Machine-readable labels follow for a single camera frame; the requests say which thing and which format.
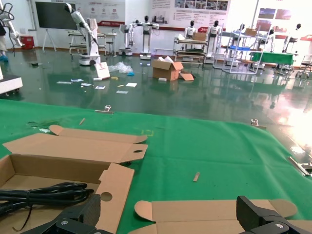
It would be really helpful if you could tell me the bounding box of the green table cloth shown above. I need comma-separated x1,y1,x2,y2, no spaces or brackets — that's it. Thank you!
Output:
0,98,312,234

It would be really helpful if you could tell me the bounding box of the white robot base platform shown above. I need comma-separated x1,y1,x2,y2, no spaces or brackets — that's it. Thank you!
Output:
0,65,24,96

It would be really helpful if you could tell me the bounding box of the open cardboard shipping box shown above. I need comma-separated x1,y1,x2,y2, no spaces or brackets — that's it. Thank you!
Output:
152,59,185,81

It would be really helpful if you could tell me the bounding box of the green covered table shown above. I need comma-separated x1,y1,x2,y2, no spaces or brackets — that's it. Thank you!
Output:
251,51,295,74

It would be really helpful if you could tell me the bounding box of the silver binder clip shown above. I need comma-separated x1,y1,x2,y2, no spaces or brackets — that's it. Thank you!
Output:
287,156,312,176
250,118,267,129
95,104,115,115

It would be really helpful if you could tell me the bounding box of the white humanoid robot arms spread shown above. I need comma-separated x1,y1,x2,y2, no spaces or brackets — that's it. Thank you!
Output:
126,15,160,60

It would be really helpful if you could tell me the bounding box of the black power cable bundle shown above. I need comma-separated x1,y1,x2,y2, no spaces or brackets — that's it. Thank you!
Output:
0,182,95,232

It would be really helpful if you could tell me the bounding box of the wall information board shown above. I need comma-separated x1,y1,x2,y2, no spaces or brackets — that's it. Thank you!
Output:
151,0,231,25

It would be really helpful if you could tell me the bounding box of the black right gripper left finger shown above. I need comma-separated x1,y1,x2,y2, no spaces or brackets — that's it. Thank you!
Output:
21,194,109,234

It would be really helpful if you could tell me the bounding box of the black round stool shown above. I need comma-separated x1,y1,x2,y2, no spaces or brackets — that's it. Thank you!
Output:
106,41,116,57

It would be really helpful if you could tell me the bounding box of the white robot on wheeled base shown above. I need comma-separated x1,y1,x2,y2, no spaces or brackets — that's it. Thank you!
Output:
63,2,101,66

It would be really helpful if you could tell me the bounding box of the metal frame workbench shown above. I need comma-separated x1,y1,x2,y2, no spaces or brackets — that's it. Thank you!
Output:
173,36,209,65

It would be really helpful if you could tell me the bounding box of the person with blue shoe cover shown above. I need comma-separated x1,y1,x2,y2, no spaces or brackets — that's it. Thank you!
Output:
0,23,10,63

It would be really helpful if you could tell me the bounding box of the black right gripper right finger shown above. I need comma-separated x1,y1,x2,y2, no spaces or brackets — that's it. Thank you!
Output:
236,195,312,234

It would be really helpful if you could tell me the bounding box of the metal frame table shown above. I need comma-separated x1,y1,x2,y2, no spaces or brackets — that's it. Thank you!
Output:
68,30,108,56

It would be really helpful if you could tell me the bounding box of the large black display screen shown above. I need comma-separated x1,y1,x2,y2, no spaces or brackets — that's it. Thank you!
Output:
35,1,79,52

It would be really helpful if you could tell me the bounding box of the white box with red print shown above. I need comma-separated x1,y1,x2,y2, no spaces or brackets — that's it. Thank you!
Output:
94,62,111,81

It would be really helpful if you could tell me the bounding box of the white humanoid robot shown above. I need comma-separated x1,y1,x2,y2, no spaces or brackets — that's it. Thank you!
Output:
184,20,198,39
267,28,277,53
285,23,303,53
204,20,221,64
118,23,135,56

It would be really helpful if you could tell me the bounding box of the clear plastic bag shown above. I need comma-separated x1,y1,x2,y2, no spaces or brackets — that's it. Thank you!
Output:
108,61,134,74

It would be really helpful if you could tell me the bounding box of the open brown cardboard box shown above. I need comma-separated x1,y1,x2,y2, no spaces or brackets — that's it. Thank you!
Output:
133,198,312,234
0,124,149,234

